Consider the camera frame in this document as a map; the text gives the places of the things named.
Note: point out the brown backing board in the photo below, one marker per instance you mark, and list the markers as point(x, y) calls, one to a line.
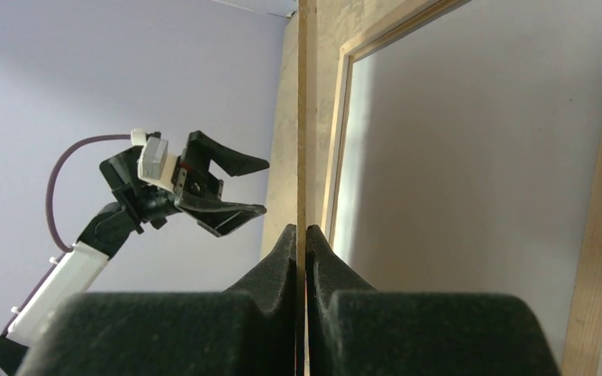
point(306, 139)

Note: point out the wooden picture frame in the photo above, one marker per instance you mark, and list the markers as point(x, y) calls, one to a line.
point(582, 349)

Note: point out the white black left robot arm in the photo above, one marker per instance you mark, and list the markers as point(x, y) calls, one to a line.
point(74, 271)

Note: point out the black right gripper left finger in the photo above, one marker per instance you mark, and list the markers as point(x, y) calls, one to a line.
point(248, 329)

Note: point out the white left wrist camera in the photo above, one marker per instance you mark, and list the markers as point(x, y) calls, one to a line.
point(155, 165)

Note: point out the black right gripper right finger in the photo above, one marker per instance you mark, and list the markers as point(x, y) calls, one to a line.
point(355, 329)

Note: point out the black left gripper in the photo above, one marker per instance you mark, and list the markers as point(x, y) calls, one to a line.
point(197, 191)

